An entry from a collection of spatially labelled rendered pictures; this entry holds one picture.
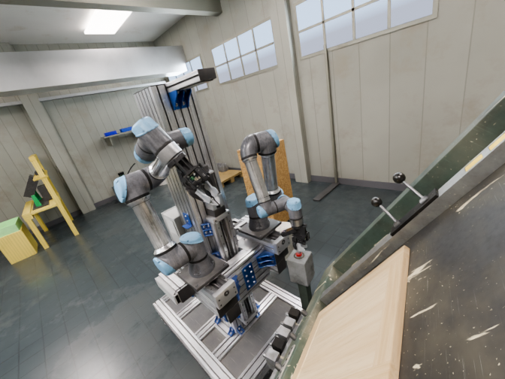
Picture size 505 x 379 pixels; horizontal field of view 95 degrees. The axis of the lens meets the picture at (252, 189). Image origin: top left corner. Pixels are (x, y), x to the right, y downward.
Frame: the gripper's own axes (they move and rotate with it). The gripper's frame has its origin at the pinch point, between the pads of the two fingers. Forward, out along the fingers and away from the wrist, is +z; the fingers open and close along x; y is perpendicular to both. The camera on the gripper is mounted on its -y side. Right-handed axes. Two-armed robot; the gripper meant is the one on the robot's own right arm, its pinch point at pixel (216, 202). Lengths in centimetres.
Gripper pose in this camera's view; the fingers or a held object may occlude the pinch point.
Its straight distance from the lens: 83.8
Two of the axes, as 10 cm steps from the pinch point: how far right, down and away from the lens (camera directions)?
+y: 4.2, -1.3, -9.0
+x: 6.2, -6.8, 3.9
